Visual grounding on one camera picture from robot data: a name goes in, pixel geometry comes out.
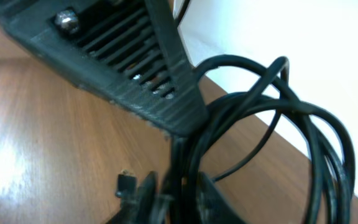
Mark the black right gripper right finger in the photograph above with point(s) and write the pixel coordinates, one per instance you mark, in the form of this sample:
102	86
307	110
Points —
212	207

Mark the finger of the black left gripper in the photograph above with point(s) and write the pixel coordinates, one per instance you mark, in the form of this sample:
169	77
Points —
127	52

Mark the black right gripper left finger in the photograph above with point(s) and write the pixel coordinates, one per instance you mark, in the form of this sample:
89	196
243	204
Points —
137	201

